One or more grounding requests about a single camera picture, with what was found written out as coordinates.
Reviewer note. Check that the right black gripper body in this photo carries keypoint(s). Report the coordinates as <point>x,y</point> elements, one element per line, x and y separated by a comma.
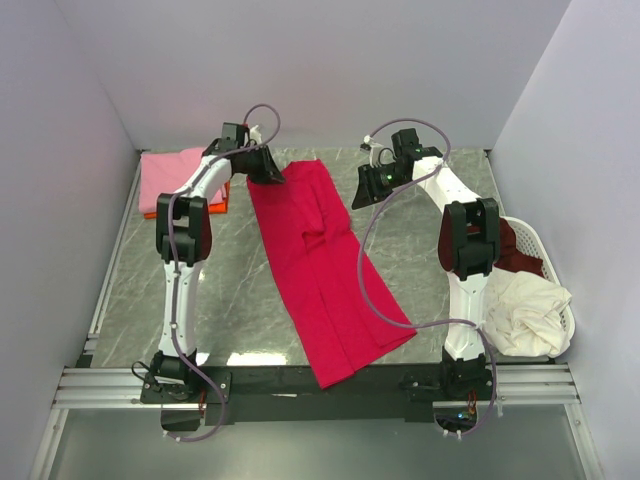
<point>383,181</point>

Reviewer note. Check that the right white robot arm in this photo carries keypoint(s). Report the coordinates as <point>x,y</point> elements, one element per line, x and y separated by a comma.
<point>468,246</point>

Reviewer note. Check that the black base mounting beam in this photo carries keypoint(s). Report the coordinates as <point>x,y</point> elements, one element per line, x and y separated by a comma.
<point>234,394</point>

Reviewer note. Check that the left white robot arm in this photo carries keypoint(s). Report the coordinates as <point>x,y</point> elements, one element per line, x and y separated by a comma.
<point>184,241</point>

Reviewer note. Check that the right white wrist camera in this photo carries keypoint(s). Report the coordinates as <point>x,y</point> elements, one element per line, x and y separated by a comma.
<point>375,151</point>

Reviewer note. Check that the aluminium frame rail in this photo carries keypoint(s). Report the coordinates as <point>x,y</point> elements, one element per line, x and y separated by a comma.
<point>117,388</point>

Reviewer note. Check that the crimson red t-shirt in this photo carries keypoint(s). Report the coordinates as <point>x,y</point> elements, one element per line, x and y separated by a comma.
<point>343,312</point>

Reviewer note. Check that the folded pink t-shirt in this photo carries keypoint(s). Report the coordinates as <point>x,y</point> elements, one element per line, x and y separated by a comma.
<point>165,173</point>

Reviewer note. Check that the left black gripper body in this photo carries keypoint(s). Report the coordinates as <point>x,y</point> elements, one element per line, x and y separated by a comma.
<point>257,164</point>

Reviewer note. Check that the folded orange t-shirt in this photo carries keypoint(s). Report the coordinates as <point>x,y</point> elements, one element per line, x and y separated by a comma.
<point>218,205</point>

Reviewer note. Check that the dark maroon t-shirt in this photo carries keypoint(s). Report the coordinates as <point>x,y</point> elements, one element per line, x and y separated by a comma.
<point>511,259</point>

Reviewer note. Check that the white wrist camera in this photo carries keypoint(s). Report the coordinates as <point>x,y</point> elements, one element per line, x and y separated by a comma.
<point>375,151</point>
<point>254,135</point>

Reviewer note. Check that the cream white t-shirt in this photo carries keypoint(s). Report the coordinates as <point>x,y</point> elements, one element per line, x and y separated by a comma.
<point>523,314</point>

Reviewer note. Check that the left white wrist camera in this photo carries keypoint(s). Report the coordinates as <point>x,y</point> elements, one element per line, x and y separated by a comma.
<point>254,135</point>

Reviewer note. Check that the white laundry basket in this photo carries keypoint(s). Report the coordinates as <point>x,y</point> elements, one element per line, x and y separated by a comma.
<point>528,242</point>

